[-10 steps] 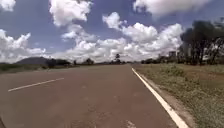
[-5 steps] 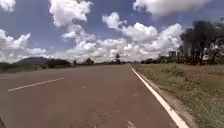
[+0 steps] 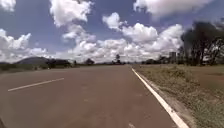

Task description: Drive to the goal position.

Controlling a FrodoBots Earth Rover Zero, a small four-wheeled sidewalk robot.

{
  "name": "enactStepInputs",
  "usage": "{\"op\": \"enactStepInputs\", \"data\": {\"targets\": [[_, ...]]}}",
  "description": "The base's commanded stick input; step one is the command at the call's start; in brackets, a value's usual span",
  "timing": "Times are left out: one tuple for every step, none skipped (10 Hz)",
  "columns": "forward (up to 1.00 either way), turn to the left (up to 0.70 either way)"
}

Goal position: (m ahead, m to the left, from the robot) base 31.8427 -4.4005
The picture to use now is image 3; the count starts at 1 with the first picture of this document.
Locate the group of dark trees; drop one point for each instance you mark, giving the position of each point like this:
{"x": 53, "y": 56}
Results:
{"x": 203, "y": 43}

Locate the distant row of trees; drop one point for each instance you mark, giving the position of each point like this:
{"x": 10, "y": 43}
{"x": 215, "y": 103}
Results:
{"x": 100, "y": 62}

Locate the dark distant hill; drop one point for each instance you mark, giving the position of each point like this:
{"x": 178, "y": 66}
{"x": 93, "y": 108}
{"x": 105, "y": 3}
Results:
{"x": 32, "y": 60}

